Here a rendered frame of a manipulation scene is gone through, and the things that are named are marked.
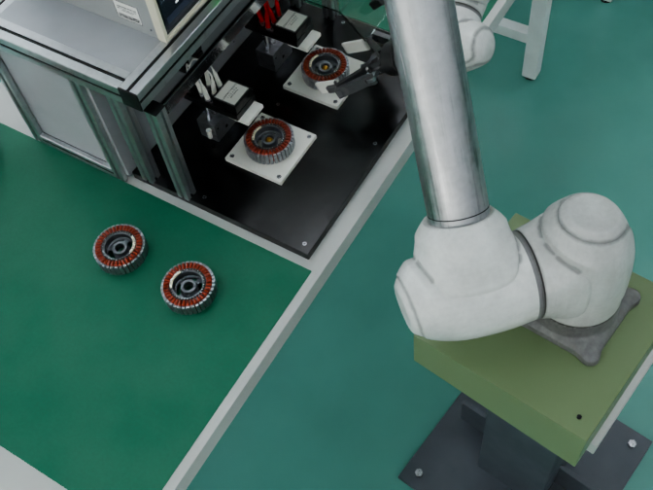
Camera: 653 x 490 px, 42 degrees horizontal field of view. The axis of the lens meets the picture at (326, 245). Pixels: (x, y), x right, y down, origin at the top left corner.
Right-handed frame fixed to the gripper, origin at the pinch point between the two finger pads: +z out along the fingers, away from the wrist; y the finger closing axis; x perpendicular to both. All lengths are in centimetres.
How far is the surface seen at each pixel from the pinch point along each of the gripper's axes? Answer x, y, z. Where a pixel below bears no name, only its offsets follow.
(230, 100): 14.5, -25.7, 4.3
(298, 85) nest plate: 0.6, -5.5, 7.9
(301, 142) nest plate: -3.8, -20.5, 0.3
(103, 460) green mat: -7, -100, 2
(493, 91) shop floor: -78, 78, 29
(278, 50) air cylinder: 7.9, -0.6, 12.5
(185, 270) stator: -1, -60, 6
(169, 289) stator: 0, -65, 6
